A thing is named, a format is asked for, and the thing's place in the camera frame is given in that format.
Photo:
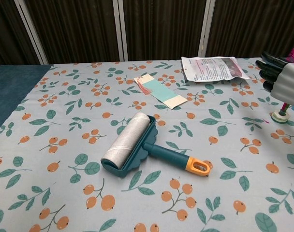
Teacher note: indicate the cream teal bookmark card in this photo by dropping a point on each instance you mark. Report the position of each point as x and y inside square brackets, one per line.
[161, 91]

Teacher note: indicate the colourful feather shuttlecock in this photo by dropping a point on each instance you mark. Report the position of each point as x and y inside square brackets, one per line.
[281, 117]

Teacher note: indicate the white pink plastic packet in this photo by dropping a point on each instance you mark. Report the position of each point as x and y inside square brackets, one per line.
[210, 68]

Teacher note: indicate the floral orange berry tablecloth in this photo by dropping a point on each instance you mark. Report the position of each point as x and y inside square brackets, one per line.
[64, 145]

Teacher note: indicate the dark folding screen partition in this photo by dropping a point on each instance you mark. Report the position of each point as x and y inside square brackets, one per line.
[161, 26]

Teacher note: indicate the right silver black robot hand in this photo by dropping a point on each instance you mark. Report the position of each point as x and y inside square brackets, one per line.
[289, 82]

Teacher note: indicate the dark blue table cover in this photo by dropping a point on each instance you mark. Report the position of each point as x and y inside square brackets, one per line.
[11, 89]

